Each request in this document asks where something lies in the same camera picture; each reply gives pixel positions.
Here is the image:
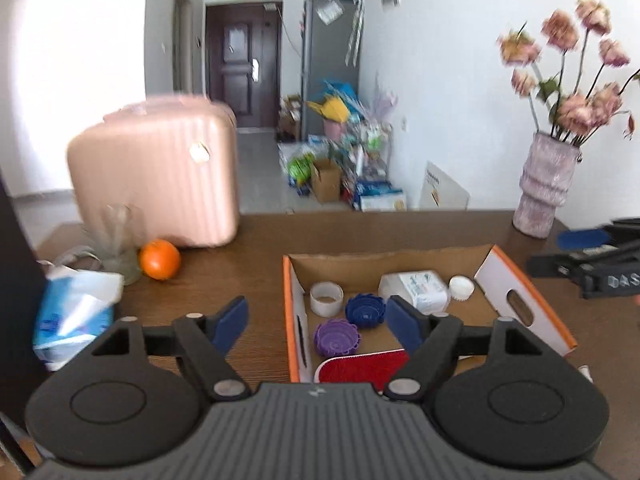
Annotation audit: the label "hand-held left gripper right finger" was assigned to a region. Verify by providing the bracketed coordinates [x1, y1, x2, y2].
[382, 295, 551, 402]

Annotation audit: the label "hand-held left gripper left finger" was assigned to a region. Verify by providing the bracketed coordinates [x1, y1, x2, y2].
[87, 296, 252, 402]

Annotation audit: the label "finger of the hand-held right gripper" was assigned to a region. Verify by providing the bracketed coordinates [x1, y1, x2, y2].
[526, 245, 621, 278]
[556, 219, 640, 252]

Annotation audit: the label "clear bottle with green cap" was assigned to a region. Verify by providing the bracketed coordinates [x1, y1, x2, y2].
[377, 270, 452, 315]

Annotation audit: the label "blue ridged cap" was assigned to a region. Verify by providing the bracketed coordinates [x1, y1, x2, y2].
[345, 292, 387, 329]

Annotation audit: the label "red cardboard box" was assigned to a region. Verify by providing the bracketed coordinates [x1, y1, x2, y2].
[282, 244, 578, 383]

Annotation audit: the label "white ridged cap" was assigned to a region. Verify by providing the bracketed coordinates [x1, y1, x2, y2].
[448, 275, 476, 302]

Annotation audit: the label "purple ridged cap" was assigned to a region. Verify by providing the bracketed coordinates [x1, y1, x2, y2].
[314, 318, 361, 358]

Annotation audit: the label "white tape roll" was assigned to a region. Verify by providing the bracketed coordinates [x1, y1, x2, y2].
[309, 281, 344, 317]

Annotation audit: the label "pink ceramic vase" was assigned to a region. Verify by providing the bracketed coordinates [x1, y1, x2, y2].
[512, 131, 577, 239]

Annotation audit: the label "orange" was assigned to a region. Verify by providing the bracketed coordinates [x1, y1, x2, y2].
[139, 239, 182, 281]

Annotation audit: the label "blue and white package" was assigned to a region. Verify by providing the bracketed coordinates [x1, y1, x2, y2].
[352, 180, 408, 212]

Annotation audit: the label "dried pink roses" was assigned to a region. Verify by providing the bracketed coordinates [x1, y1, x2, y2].
[496, 0, 640, 148]

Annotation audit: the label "white board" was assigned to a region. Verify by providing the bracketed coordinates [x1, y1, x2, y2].
[419, 161, 471, 211]

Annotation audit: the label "clear glass cup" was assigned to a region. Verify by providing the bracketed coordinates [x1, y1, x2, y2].
[87, 204, 146, 286]

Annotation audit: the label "blue tissue pack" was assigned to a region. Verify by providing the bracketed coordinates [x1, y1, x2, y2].
[32, 260, 125, 372]

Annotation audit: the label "pink suitcase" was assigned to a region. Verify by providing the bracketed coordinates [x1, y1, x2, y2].
[66, 95, 241, 250]

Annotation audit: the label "small cardboard box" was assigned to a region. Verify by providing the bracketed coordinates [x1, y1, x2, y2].
[310, 158, 343, 203]

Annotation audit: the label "green and white bag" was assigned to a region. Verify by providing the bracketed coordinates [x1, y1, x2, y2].
[287, 152, 318, 188]

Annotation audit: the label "black paper bag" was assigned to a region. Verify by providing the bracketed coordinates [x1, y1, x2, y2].
[0, 167, 53, 411]

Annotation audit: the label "pale dried branches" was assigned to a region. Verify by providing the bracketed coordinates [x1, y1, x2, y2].
[365, 87, 401, 126]

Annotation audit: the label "yellow bag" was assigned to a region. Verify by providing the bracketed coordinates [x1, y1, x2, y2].
[306, 96, 351, 123]

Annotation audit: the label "blue plastic bag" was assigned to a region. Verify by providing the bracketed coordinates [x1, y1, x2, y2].
[322, 79, 358, 106]

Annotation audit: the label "dark brown door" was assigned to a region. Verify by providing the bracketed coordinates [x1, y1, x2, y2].
[205, 2, 283, 131]

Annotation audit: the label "grey refrigerator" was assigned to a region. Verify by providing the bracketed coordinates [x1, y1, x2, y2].
[300, 0, 365, 136]

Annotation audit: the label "clear folded umbrella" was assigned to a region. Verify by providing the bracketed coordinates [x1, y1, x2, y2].
[345, 0, 365, 67]

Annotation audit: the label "paper sheet on refrigerator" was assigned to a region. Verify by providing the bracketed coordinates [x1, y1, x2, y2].
[316, 0, 346, 25]

